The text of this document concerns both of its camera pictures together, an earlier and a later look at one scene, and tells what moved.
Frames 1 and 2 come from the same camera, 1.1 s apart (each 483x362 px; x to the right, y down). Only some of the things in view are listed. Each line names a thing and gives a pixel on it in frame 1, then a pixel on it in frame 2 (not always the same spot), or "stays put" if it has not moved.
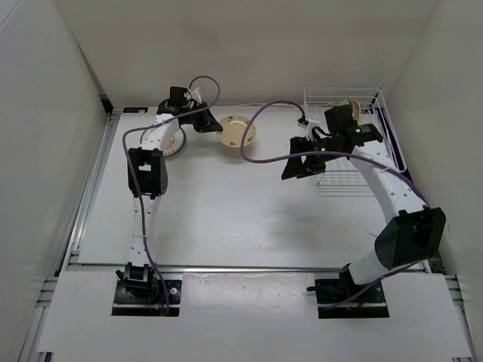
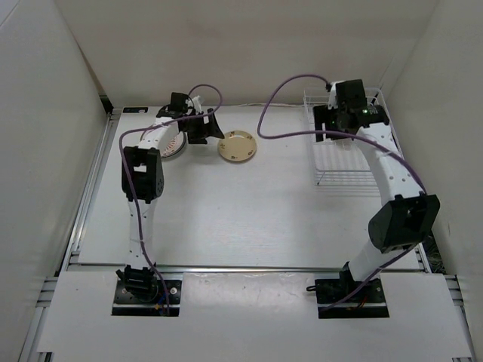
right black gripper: x=296 y=168 -> x=322 y=115
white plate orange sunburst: x=175 y=145 stays put
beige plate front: x=232 y=133 -> x=237 y=145
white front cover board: x=253 y=313 stays put
